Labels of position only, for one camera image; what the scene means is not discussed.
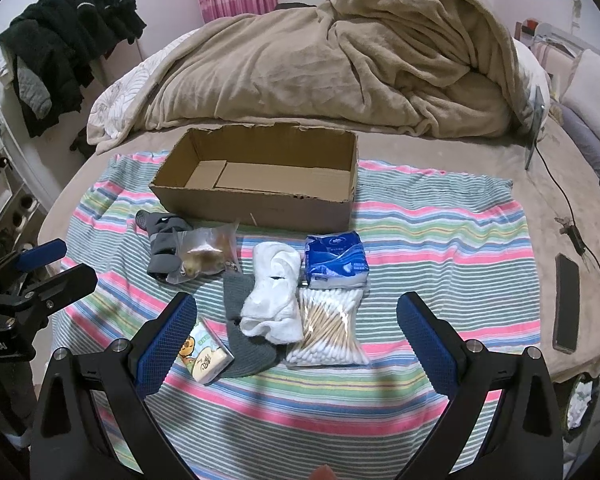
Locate blue tissue pack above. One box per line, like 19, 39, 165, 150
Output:
303, 232, 371, 292

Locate grey pillow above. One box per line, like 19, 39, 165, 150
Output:
559, 104, 600, 183

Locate grey knitted sock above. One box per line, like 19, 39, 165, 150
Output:
222, 273, 289, 380

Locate metal shelf rack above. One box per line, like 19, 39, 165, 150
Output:
0, 122, 48, 273

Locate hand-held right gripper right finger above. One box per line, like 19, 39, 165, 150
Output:
395, 292, 565, 480

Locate white plastic bag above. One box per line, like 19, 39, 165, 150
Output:
564, 374, 600, 432

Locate metal bed frame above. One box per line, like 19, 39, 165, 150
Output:
514, 19, 600, 63

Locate beige fleece blanket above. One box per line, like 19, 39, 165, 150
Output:
95, 0, 525, 157

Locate striped towel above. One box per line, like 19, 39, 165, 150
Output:
50, 150, 542, 480

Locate black hanging jackets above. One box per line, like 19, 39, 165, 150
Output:
0, 0, 148, 139

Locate white socks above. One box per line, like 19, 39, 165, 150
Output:
239, 241, 306, 346

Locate bed with beige sheet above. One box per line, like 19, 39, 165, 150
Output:
37, 30, 600, 386

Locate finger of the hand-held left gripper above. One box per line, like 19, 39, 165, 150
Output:
0, 239, 67, 283
22, 263, 99, 328

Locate black cable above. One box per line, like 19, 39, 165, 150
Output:
532, 144, 600, 281

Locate cardboard box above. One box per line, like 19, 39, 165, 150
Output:
148, 121, 359, 234

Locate bag of cotton swabs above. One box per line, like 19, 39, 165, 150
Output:
285, 287, 371, 369

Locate cartoon print tissue packet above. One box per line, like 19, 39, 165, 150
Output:
178, 322, 235, 386

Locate white floral pillow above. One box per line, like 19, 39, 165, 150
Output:
562, 49, 600, 128

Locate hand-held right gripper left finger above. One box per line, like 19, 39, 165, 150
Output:
30, 291, 216, 480

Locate dark grey sock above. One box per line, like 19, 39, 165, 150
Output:
135, 210, 197, 284

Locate white floral quilt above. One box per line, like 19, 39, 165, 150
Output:
87, 27, 202, 139

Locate clear plastic snack bag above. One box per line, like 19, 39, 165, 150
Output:
167, 222, 242, 285

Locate black phone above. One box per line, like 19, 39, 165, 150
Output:
552, 253, 581, 354

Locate grey hanging cloth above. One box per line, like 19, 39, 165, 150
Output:
16, 64, 54, 122

